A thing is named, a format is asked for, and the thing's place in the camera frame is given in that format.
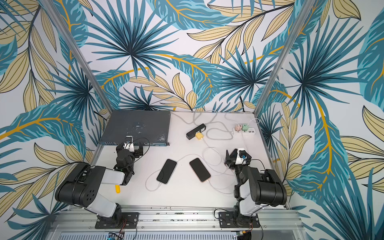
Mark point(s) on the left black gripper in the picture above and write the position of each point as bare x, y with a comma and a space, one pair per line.
135, 151

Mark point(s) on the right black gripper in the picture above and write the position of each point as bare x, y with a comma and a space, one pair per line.
232, 160

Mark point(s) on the black smartphone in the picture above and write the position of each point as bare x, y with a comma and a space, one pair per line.
166, 171

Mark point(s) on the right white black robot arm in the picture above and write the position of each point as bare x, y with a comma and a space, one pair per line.
254, 190

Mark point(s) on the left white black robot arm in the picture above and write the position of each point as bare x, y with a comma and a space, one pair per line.
81, 187

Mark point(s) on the white power strip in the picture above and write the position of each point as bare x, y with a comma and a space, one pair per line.
248, 132

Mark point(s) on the pink plug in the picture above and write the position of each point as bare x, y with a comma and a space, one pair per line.
238, 127

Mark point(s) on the green plug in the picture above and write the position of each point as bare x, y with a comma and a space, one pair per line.
245, 127

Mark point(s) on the yellow small object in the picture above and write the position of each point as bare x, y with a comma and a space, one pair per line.
118, 189

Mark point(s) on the yellow plug adapter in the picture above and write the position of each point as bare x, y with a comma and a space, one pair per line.
199, 135

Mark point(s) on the grey network switch box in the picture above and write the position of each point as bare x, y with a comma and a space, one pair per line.
145, 127

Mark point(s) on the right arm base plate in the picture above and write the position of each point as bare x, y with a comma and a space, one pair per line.
230, 220

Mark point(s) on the aluminium front rail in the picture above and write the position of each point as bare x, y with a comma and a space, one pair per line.
173, 223

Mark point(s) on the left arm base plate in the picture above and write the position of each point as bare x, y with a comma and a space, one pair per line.
122, 220

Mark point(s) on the left aluminium frame post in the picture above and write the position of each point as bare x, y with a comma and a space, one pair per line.
59, 22

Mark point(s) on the aluminium frame post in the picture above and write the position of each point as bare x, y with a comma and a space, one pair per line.
299, 23
59, 22

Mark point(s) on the right aluminium frame post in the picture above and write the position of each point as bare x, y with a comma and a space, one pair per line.
299, 23

